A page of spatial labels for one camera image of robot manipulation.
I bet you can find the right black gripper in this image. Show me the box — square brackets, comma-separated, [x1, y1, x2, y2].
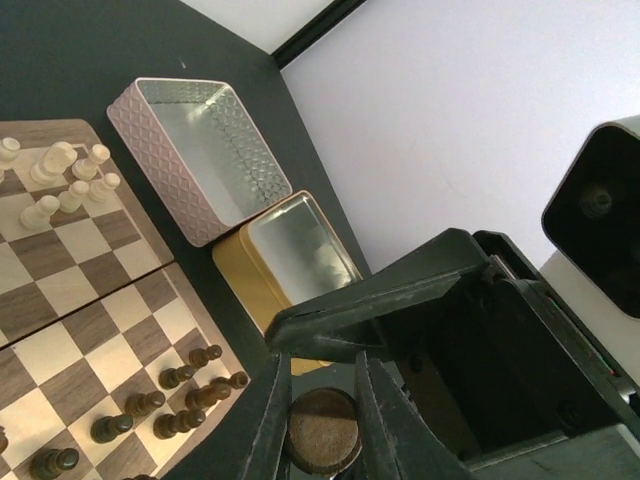
[265, 228, 639, 479]

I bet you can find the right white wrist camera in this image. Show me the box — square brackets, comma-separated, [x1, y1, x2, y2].
[541, 115, 639, 319]

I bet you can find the right black frame post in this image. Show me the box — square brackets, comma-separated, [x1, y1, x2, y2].
[271, 0, 366, 70]

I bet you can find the row of white chess pieces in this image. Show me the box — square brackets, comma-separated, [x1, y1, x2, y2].
[1, 137, 125, 241]

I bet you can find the pink rimmed metal tin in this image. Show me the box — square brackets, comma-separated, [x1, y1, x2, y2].
[107, 77, 293, 247]

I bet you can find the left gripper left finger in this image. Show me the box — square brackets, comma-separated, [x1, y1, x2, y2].
[240, 352, 292, 479]

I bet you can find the pile of dark chess pieces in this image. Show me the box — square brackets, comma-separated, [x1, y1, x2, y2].
[1, 345, 247, 479]

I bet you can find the wooden chess board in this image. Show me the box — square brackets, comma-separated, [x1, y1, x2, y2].
[1, 119, 241, 479]

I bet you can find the dark wooden bishop piece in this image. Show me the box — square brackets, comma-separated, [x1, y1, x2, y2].
[285, 387, 362, 477]

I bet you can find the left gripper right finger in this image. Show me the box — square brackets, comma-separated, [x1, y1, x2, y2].
[355, 352, 473, 479]

